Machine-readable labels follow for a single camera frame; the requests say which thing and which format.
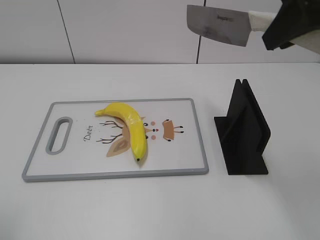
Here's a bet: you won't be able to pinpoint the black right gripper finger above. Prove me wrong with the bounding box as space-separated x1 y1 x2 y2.
279 42 295 49

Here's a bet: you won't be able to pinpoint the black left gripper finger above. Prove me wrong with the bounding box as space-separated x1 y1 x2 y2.
262 0 320 50

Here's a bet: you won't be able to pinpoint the white handled cleaver knife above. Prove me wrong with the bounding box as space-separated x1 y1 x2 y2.
186 4 320 56

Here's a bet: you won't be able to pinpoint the yellow plastic banana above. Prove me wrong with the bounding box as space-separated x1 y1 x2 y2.
95 102 147 162

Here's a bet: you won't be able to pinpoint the black knife stand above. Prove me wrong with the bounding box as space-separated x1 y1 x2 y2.
214 79 271 175

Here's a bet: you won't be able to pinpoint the white deer cutting board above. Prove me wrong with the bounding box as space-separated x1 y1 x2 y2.
22 98 209 182

